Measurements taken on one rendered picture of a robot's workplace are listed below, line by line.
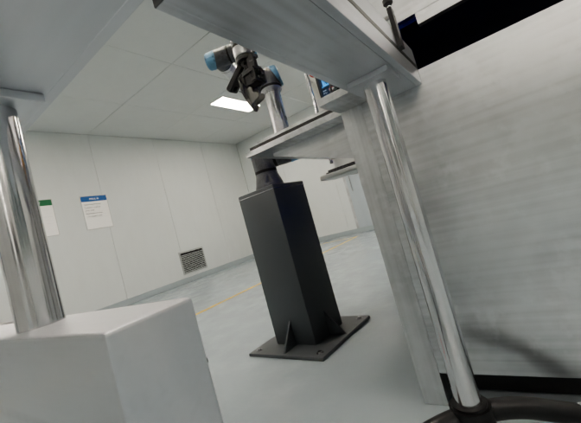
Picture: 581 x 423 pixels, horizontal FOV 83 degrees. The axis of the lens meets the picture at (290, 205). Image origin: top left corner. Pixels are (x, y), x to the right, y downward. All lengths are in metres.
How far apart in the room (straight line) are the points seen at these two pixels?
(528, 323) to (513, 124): 0.46
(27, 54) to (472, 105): 0.84
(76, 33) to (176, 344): 0.33
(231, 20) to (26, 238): 0.36
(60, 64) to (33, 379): 0.34
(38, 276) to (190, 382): 0.26
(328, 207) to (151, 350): 7.08
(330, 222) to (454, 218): 6.50
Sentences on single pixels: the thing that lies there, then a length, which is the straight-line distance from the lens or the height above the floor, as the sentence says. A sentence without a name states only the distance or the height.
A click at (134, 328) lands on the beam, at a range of 0.30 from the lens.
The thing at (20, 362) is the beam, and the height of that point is 0.53.
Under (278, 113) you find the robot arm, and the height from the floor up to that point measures 1.15.
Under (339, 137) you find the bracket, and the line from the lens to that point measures 1.12.
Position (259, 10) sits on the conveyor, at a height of 0.84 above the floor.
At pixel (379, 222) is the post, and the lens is 0.97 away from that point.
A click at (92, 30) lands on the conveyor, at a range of 0.45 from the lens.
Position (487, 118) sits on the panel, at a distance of 0.92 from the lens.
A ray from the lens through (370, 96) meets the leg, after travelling 0.75.
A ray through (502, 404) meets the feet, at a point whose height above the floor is 0.12.
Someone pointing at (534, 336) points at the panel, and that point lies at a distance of 1.00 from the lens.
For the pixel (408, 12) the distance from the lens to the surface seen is 1.02.
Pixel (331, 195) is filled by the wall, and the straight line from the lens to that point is 7.27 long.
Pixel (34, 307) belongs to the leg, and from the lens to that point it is 0.51.
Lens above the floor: 0.59
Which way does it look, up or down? 3 degrees up
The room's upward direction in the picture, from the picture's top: 15 degrees counter-clockwise
